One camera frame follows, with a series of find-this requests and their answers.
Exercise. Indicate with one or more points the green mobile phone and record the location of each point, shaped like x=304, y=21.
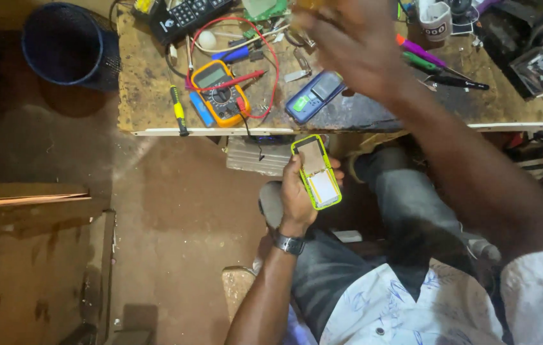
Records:
x=317, y=172

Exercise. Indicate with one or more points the clear plastic box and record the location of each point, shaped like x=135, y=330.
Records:
x=537, y=71

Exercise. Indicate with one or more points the person's right hand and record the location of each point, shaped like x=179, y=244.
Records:
x=348, y=43

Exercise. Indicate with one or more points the metal tweezers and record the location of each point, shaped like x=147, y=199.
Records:
x=300, y=67

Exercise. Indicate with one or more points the white printed mug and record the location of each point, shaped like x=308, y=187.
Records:
x=435, y=20

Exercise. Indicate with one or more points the wooden bench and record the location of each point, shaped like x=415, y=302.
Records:
x=36, y=268

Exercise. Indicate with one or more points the yellow black screwdriver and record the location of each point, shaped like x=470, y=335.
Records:
x=178, y=109

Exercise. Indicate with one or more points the person's white patterned shirt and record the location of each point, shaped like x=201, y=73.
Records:
x=444, y=306

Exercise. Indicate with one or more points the grey ribbed metal box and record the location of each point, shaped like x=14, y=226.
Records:
x=258, y=155

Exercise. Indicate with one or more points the yellow digital multimeter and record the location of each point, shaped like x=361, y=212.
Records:
x=219, y=93

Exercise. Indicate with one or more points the small blue battery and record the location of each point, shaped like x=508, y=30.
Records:
x=202, y=109

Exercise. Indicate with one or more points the yellow object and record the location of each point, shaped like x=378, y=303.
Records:
x=144, y=5

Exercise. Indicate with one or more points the blue mesh waste basket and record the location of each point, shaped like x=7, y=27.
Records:
x=67, y=45

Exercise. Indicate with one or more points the person's grey jeans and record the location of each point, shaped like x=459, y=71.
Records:
x=386, y=225

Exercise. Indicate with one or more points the black wristwatch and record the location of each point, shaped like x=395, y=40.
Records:
x=289, y=244

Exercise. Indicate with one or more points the green circuit board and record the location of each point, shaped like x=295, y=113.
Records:
x=265, y=8

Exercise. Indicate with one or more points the red multimeter probe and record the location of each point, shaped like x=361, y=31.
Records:
x=233, y=81

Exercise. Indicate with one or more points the person's left hand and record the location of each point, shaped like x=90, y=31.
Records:
x=294, y=196

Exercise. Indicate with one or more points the black desk telephone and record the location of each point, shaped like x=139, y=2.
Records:
x=185, y=18

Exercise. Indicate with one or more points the white round bulb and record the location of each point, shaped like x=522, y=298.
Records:
x=206, y=40

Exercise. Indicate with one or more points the blue mobile phone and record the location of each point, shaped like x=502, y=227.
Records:
x=313, y=97

